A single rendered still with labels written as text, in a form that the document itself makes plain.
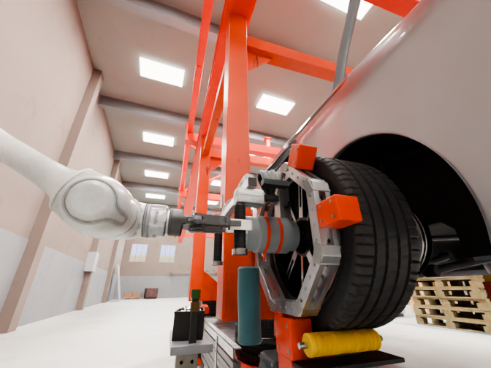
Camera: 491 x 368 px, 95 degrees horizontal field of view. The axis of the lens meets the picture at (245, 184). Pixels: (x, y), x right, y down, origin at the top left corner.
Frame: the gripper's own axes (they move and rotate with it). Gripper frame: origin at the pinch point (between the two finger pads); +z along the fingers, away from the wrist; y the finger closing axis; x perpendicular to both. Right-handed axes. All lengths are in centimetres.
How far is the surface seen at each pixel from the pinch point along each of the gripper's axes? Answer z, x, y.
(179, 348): -11, -39, -49
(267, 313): 31, -29, -56
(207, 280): 30, -8, -250
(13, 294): -285, -22, -499
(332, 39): 319, 566, -221
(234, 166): 13, 52, -56
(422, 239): 70, -1, 3
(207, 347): 0, -39, -49
